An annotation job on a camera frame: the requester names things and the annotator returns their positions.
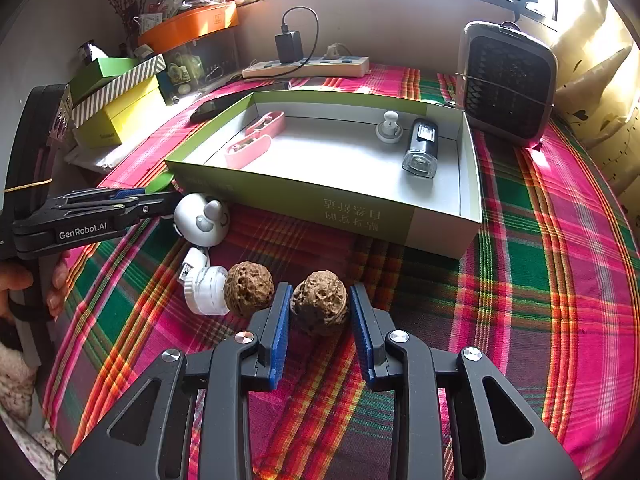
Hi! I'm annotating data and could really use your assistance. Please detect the striped box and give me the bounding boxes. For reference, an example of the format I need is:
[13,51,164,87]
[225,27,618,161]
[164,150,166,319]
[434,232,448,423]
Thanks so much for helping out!
[70,54,167,130]

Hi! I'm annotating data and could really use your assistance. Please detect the brown walnut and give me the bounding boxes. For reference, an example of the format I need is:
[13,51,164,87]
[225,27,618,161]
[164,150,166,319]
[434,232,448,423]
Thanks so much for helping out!
[290,270,349,337]
[222,260,276,319]

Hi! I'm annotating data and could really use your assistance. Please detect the clear plastic container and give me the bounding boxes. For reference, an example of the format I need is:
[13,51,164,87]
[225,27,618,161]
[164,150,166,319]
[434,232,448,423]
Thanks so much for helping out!
[155,27,243,107]

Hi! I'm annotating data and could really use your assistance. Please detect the white power strip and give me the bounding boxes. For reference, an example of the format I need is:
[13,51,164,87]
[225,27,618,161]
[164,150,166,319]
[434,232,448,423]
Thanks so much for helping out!
[241,55,371,80]

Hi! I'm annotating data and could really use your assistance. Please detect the orange tray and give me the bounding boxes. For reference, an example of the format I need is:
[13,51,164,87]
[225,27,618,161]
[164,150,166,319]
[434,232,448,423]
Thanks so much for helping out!
[137,1,240,53]

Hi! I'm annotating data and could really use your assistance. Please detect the cream patterned curtain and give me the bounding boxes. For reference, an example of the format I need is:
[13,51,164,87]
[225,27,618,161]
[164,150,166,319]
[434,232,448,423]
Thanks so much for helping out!
[550,0,640,221]

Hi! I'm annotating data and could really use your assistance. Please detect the grey fan heater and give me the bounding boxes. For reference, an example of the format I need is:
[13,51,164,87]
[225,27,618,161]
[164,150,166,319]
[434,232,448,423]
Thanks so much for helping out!
[455,20,558,148]

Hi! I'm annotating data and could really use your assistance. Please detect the dark metal jar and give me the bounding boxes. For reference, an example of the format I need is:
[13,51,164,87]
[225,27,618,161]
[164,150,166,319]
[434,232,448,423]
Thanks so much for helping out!
[77,40,108,63]

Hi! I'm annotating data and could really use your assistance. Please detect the black charger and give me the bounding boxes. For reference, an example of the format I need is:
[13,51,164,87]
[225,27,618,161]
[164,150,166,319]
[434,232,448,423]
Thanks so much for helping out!
[275,30,305,65]

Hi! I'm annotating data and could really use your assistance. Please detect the paper tags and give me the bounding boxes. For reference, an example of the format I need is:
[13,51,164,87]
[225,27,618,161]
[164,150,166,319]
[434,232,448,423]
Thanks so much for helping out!
[135,0,181,36]

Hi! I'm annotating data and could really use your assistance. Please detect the black and silver bike light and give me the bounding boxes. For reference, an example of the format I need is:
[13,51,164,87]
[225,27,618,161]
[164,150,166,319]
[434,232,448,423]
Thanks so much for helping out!
[401,117,440,177]

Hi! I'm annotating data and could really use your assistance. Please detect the person's left hand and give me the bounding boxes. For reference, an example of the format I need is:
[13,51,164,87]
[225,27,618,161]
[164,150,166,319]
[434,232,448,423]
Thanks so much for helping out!
[0,252,72,323]

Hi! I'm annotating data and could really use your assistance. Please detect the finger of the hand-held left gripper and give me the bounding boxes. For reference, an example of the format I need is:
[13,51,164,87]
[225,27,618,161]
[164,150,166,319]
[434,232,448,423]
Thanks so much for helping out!
[50,191,184,224]
[57,188,149,204]

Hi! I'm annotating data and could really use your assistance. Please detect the green cardboard box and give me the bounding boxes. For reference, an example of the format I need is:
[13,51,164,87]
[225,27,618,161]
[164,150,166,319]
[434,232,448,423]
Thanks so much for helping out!
[165,89,483,260]

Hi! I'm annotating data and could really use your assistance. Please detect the white ribbed cylinder gadget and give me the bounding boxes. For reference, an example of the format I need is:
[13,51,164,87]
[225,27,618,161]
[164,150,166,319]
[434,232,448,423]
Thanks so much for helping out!
[182,265,231,317]

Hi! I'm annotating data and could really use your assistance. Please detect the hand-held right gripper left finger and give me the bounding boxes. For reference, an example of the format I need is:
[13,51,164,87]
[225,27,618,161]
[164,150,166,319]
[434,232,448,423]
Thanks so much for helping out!
[57,281,294,480]

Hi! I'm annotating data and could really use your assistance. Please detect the white USB cable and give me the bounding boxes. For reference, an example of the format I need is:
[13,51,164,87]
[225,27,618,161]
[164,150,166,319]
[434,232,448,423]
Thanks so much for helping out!
[179,246,211,283]

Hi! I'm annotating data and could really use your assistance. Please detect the black phone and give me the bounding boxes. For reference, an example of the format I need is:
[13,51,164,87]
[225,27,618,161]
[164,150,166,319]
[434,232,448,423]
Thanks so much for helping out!
[189,80,292,123]

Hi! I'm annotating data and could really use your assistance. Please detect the round white and black gadget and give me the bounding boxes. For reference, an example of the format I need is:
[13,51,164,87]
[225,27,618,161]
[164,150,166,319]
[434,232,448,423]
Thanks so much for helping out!
[172,191,232,248]

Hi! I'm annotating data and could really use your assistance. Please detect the small white knob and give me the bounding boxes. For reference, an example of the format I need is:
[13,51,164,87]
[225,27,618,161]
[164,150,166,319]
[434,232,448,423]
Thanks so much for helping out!
[375,110,404,145]

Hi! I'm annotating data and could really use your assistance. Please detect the flat green box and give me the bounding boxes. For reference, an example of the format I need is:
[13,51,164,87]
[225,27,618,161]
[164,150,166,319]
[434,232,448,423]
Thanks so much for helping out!
[67,56,143,106]

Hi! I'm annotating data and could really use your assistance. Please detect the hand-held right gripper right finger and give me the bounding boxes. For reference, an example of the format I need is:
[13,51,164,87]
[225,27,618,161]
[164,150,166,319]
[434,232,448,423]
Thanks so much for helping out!
[348,282,583,480]

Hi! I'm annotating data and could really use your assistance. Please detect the plaid cloth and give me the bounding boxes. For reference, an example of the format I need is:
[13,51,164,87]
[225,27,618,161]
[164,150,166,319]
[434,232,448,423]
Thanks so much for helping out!
[42,62,640,480]

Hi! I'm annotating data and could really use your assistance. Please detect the green topped white stand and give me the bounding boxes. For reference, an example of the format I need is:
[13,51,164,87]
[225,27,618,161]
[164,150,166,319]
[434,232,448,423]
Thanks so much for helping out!
[144,172,176,196]

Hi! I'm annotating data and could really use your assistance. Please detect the black charger cable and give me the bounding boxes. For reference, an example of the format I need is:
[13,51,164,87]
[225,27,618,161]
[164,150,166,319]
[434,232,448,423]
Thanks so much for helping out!
[281,6,321,67]

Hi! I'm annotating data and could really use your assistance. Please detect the black window latch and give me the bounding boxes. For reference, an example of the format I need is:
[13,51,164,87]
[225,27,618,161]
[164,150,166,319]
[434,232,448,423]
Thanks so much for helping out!
[510,0,540,21]

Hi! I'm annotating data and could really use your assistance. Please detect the pink and green cable organiser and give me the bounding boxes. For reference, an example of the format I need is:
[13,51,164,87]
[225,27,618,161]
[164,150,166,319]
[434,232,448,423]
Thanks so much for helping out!
[224,135,273,171]

